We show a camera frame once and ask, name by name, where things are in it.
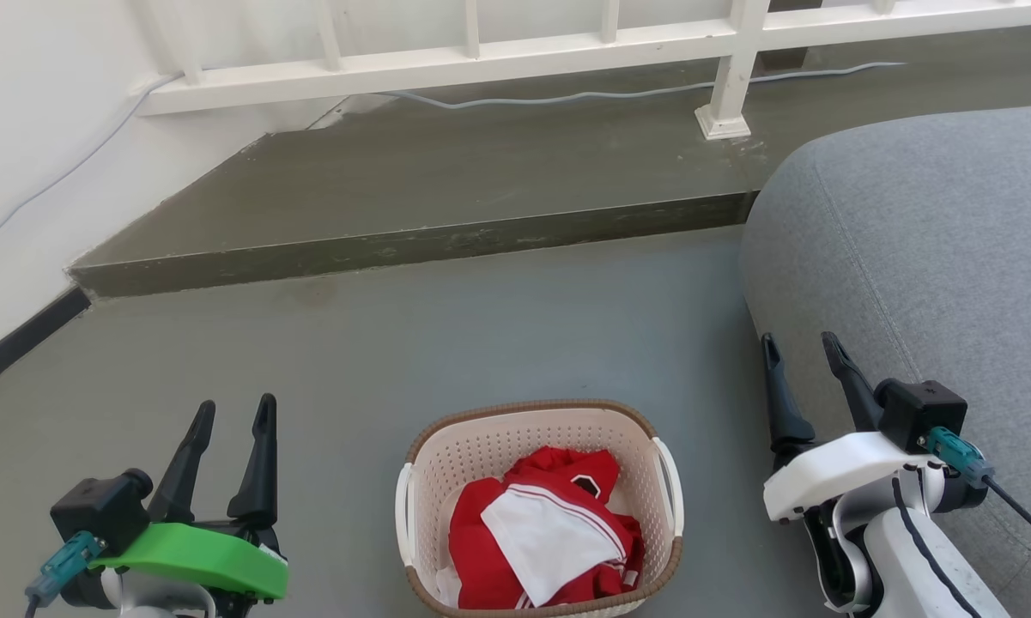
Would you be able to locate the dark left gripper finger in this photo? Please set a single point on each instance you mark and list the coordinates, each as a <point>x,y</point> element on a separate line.
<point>262,472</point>
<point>184,472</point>

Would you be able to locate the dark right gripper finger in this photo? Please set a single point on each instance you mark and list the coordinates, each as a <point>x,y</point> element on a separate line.
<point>785,412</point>
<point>854,386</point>

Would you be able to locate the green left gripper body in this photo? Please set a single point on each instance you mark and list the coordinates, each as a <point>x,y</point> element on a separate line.
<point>215,558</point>

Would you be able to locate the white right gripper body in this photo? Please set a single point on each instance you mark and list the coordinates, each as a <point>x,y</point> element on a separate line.
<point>833,472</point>

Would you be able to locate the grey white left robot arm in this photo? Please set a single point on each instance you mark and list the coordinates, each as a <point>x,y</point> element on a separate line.
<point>154,596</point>

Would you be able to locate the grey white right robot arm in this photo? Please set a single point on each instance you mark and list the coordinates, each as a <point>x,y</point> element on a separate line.
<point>910,566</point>

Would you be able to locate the beige perforated laundry basket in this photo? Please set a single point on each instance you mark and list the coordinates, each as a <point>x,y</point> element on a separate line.
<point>524,425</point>

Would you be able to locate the grey fabric sofa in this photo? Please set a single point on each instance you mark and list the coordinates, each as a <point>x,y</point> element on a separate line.
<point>927,232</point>

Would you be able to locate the black baseboard strip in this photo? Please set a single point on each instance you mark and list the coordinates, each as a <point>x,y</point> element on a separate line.
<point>26,339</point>

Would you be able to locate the white garment with red stripes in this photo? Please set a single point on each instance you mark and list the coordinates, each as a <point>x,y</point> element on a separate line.
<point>545,541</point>

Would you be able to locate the white railing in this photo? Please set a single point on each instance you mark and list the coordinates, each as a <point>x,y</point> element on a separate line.
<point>446,69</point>

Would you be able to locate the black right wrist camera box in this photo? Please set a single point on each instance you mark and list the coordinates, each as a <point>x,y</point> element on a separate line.
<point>923,412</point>

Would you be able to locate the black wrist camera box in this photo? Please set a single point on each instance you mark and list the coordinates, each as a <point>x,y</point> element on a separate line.
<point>99,511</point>
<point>923,412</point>

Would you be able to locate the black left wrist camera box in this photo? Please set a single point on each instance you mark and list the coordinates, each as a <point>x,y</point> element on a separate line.
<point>99,511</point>

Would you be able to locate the teal right camera connector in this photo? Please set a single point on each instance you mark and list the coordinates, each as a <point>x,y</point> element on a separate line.
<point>957,455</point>

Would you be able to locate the teal camera connector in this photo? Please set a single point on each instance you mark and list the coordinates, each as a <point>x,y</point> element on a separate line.
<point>64,562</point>
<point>957,455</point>

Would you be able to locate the teal left camera connector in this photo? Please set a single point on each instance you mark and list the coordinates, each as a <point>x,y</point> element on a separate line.
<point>64,562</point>

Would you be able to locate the dark brown post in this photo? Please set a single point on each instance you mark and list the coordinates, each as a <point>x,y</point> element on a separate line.
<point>781,58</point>

